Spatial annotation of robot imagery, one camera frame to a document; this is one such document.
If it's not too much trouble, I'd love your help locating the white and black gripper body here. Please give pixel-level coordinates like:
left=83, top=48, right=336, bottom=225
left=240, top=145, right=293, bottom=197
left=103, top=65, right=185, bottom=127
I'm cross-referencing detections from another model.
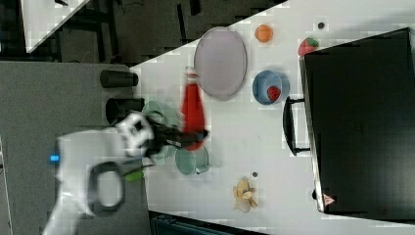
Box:
left=115, top=112, right=183, bottom=157

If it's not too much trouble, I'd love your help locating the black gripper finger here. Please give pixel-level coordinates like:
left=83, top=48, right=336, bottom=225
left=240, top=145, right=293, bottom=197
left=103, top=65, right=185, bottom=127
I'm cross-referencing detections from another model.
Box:
left=178, top=130, right=208, bottom=144

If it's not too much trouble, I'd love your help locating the red plush ketchup bottle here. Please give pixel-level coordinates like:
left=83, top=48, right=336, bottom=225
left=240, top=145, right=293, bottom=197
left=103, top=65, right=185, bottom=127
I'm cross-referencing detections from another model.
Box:
left=181, top=67, right=208, bottom=151

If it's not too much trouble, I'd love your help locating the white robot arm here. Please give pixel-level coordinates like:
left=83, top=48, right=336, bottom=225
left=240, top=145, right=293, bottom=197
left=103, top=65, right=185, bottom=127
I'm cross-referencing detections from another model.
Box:
left=41, top=112, right=208, bottom=235

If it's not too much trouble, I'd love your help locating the green plate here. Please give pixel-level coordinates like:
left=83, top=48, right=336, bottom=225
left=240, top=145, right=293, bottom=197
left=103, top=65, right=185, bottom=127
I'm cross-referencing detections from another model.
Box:
left=142, top=101, right=180, bottom=162

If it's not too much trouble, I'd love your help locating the grey round plate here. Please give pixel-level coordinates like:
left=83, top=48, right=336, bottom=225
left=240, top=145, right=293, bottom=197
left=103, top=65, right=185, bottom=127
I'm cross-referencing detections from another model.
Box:
left=194, top=26, right=248, bottom=101

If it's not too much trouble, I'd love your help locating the green mug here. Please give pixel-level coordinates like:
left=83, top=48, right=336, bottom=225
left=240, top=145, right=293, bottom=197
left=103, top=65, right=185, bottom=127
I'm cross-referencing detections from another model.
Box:
left=174, top=148, right=209, bottom=175

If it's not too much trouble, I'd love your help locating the black cylinder cup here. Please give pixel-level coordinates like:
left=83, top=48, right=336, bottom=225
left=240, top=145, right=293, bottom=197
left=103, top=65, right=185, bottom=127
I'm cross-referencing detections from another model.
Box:
left=105, top=98, right=145, bottom=124

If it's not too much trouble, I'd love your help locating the black cylinder table leg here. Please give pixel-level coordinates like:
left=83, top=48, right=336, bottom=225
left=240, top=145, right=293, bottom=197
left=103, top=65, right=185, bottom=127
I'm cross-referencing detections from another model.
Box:
left=100, top=70, right=139, bottom=88

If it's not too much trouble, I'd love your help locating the plush peeled banana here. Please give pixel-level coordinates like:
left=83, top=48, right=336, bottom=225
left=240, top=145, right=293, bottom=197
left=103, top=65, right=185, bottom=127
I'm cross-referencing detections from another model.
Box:
left=232, top=178, right=257, bottom=213

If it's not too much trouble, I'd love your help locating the plush strawberry in bowl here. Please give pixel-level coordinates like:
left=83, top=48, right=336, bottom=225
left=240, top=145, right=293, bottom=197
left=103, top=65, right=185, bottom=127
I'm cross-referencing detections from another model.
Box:
left=267, top=86, right=281, bottom=102

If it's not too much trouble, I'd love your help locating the blue bowl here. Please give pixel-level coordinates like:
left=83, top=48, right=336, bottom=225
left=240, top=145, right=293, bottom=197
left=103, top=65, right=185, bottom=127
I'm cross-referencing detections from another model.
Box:
left=253, top=70, right=290, bottom=105

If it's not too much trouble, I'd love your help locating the orange plush fruit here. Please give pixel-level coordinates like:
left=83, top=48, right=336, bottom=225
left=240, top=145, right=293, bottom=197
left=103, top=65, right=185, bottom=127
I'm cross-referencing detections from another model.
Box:
left=254, top=24, right=273, bottom=43

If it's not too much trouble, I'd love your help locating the white background table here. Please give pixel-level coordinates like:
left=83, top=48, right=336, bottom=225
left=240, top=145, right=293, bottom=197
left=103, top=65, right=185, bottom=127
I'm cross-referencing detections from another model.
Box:
left=20, top=0, right=91, bottom=53

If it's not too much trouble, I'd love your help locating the plush strawberry on table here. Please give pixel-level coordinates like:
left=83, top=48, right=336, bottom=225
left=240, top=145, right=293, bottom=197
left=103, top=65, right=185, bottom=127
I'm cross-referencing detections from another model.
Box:
left=298, top=37, right=319, bottom=57

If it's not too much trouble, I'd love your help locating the black toaster oven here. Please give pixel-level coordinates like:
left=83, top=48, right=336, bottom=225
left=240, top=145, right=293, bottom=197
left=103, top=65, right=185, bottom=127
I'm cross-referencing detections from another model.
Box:
left=299, top=27, right=415, bottom=224

